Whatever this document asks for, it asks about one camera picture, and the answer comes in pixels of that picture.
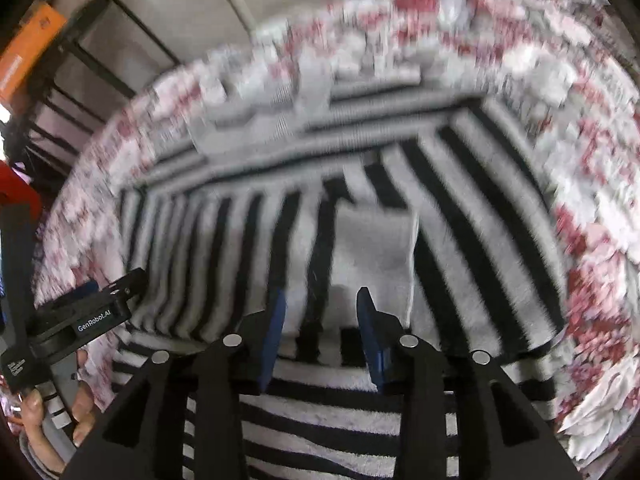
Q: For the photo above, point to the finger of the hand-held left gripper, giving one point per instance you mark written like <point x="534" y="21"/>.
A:
<point x="86" y="291"/>
<point x="125" y="287"/>

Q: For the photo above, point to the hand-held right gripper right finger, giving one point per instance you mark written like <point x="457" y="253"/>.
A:
<point x="371" y="330"/>

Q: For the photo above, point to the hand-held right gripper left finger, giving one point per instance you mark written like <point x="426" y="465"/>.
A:
<point x="274" y="330"/>

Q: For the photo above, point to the black and white striped shirt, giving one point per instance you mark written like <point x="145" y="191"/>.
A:
<point x="475" y="240"/>

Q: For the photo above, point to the person's left forearm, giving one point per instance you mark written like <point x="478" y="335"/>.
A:
<point x="45" y="455"/>

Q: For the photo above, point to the person's left hand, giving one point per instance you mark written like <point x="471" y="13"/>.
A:
<point x="84" y="400"/>

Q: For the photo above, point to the red object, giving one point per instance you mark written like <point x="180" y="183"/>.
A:
<point x="17" y="187"/>

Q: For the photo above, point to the black metal rack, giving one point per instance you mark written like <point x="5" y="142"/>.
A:
<point x="75" y="55"/>

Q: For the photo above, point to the orange box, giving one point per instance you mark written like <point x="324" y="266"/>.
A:
<point x="27" y="50"/>

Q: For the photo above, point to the red floral bed sheet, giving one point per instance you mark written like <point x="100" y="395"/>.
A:
<point x="575" y="110"/>

